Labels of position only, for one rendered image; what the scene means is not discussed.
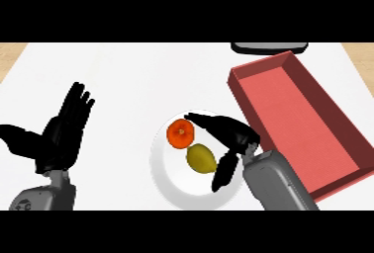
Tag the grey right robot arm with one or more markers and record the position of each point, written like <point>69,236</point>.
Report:
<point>277,184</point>

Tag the orange fruit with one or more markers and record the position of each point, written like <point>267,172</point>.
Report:
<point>181,134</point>

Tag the red cardboard box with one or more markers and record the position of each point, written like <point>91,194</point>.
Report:
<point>298,125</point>

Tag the yellow lemon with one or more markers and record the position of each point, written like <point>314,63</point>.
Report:
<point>200,158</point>

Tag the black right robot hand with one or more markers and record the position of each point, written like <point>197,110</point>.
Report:
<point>228,130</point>

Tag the white round plate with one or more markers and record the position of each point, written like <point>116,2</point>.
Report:
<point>190,187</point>

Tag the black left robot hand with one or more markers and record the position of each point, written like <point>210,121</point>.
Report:
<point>61,138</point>

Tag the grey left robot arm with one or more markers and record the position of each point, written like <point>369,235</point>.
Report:
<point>46,194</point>

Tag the dark grey appliance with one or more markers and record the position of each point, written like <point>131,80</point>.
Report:
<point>268,48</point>

